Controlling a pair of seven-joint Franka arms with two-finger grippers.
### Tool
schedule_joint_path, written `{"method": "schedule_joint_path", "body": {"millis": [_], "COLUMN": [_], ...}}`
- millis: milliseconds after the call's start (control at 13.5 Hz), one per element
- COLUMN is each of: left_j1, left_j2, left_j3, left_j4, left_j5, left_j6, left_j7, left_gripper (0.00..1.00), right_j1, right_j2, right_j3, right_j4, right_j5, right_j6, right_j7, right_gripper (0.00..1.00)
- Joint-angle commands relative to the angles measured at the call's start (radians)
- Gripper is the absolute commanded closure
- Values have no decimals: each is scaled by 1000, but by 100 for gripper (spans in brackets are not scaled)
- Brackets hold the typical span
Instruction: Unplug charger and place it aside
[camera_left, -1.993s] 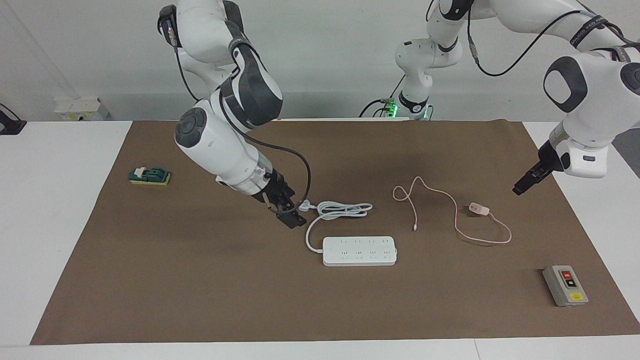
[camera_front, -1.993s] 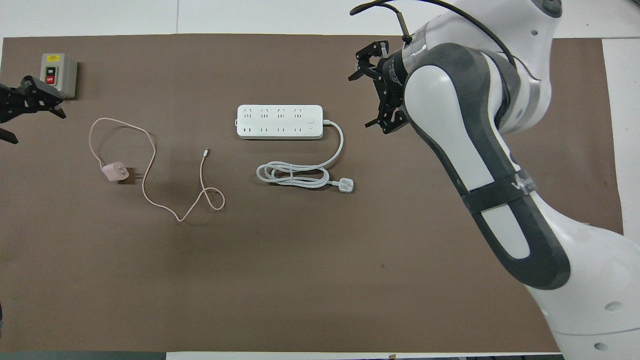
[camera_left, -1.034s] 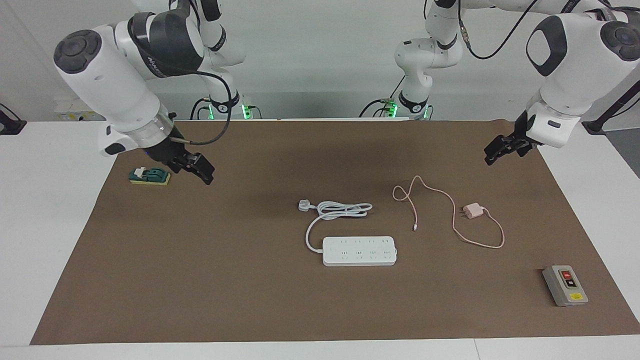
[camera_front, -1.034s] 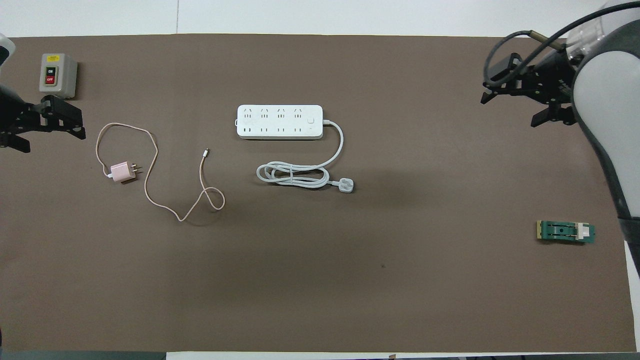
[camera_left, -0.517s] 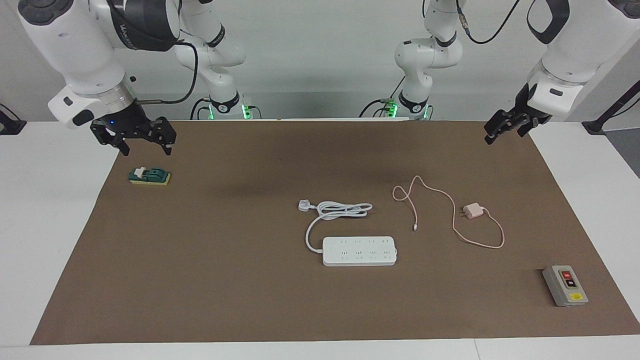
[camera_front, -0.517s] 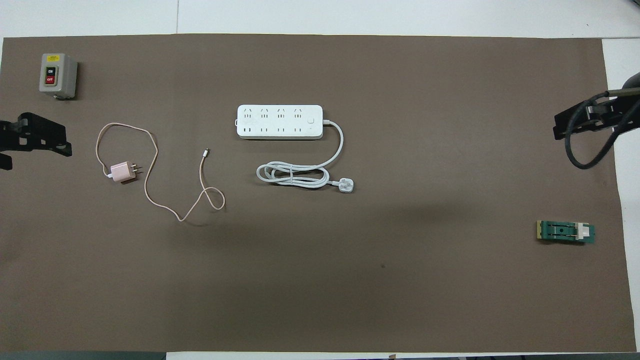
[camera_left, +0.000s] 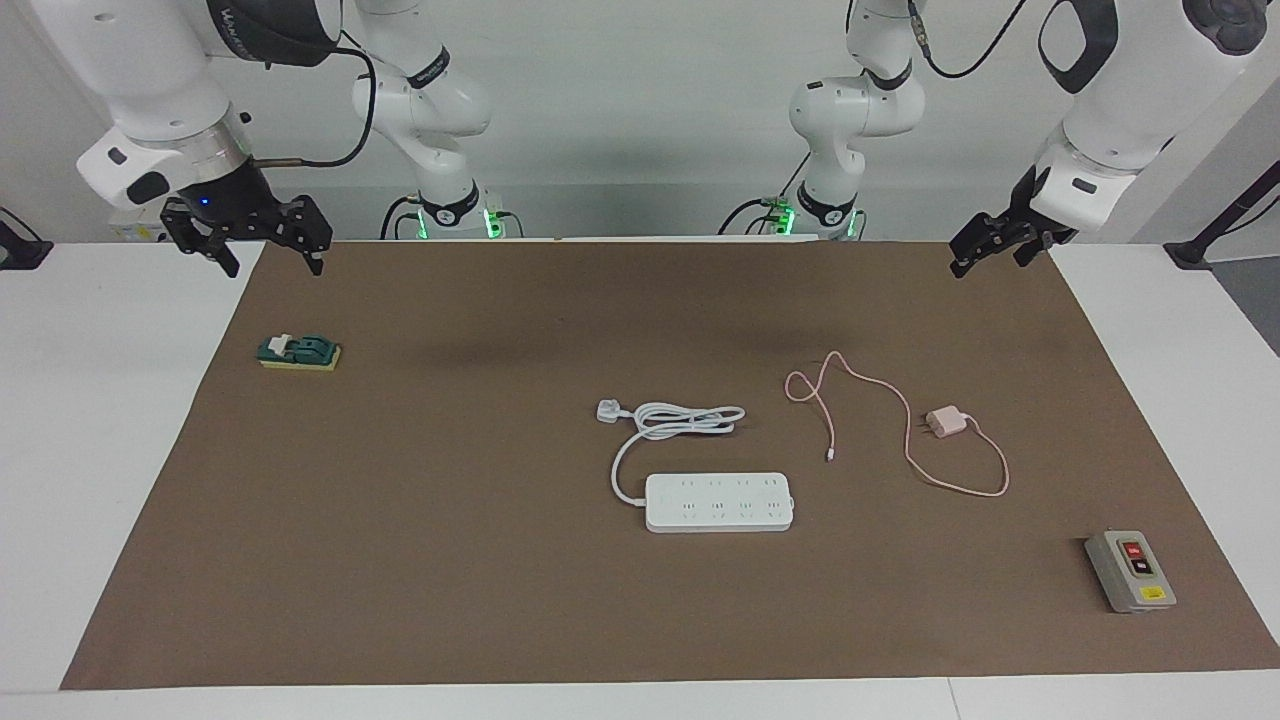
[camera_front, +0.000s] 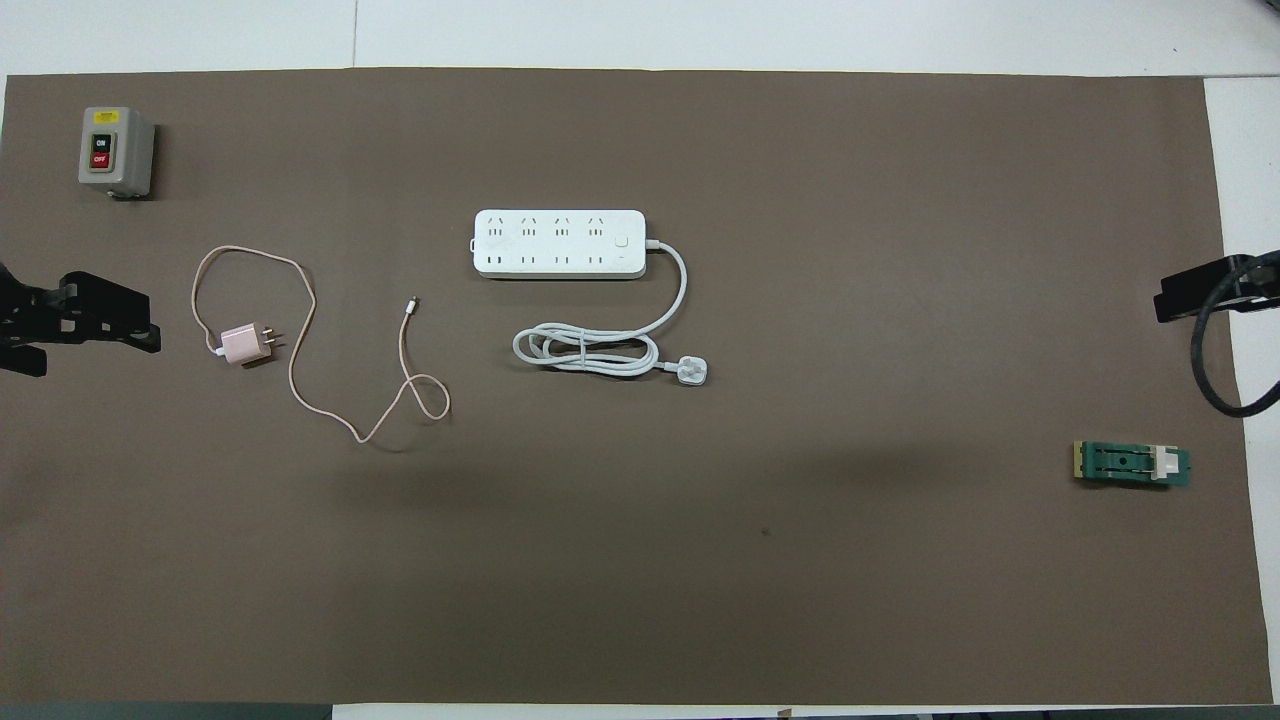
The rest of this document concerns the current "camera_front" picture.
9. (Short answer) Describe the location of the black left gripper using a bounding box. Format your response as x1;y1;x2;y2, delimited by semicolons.
0;263;163;378

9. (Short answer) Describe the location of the pink charger adapter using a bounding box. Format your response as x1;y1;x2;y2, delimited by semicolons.
220;320;286;369

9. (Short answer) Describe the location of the pink charging cable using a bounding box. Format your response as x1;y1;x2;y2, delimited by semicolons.
190;245;451;444

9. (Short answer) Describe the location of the white power strip with cord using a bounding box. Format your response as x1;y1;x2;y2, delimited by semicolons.
473;208;711;388

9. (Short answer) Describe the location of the brown table mat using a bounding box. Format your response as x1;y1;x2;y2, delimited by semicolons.
0;67;1263;706

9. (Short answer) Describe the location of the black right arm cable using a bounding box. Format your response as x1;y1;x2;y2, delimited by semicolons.
1190;252;1280;419

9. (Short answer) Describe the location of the green knife switch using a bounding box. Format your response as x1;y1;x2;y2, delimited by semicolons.
1073;440;1193;491

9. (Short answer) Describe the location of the grey on-off switch box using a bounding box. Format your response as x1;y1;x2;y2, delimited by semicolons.
78;106;158;199

